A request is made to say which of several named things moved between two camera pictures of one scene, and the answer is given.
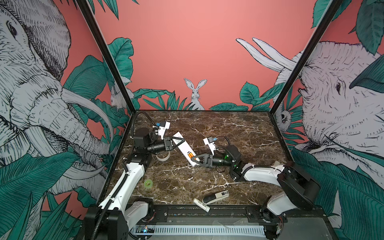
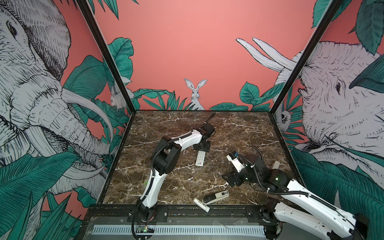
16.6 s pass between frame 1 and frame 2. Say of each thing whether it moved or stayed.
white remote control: moved
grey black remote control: stayed
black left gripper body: moved
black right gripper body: moved
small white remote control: stayed
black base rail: stayed
